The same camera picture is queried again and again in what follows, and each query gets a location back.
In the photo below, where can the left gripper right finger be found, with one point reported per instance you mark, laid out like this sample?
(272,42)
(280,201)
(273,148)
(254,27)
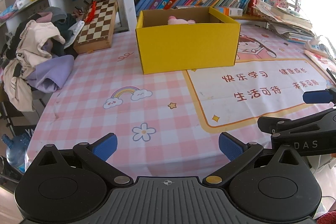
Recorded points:
(241,155)

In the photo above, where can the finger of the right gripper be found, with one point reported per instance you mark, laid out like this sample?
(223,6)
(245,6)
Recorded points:
(319,96)
(323,121)

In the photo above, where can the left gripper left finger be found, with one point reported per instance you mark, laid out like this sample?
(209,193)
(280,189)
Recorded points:
(95,155)

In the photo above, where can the pink plush pig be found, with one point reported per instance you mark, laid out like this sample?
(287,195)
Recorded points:
(172,20)

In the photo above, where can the black smartphone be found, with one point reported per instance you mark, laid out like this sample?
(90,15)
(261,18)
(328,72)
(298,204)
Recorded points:
(331,74)

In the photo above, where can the stack of papers and books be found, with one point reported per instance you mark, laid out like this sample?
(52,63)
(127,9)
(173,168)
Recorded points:
(290,27)

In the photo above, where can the blue water bottle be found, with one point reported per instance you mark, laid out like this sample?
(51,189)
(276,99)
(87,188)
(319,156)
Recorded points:
(16,150)

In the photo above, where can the yellow cardboard box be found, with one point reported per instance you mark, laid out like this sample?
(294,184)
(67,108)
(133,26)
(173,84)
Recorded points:
(211,42)

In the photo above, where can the pile of clothes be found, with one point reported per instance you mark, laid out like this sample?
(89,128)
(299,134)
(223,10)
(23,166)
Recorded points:
(36,56)

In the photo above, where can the wooden chess board box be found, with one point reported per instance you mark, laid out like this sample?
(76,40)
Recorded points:
(97,35)

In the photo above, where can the red tassel ornament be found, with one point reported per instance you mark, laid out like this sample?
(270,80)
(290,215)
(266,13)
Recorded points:
(91,13)

